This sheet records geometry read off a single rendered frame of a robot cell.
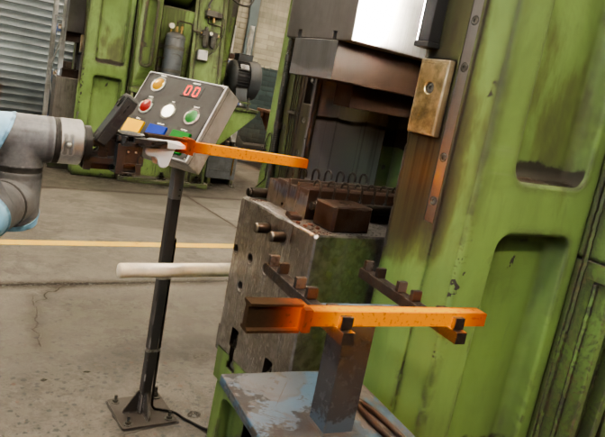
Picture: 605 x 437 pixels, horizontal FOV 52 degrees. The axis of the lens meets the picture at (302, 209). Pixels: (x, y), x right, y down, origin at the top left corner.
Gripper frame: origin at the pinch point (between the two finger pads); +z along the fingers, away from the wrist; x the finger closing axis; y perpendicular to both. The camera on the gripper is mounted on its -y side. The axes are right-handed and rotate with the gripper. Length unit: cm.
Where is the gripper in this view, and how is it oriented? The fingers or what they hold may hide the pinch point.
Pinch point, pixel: (178, 142)
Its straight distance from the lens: 136.9
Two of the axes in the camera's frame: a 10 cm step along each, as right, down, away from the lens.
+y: -1.8, 9.6, 2.0
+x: 5.0, 2.6, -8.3
